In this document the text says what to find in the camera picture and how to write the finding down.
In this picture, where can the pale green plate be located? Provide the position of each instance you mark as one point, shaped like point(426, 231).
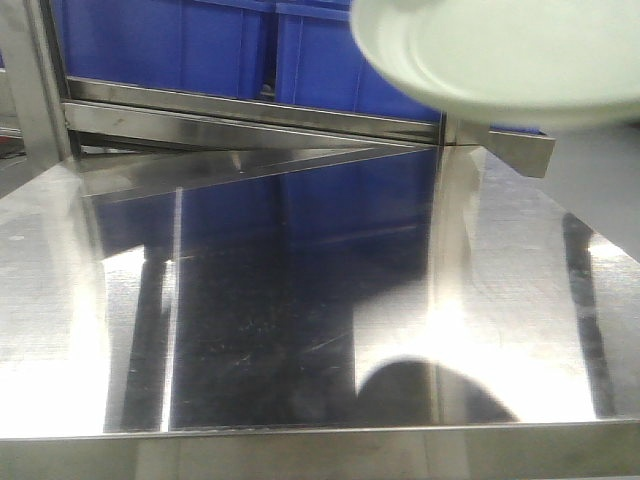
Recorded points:
point(558, 63)

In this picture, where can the blue bin upper right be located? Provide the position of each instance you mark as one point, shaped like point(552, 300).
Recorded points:
point(318, 64)

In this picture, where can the blue bin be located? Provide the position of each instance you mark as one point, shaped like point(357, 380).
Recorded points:
point(214, 47)
point(318, 64)

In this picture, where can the blue bin upper left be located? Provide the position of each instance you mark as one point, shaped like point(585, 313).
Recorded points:
point(214, 47)

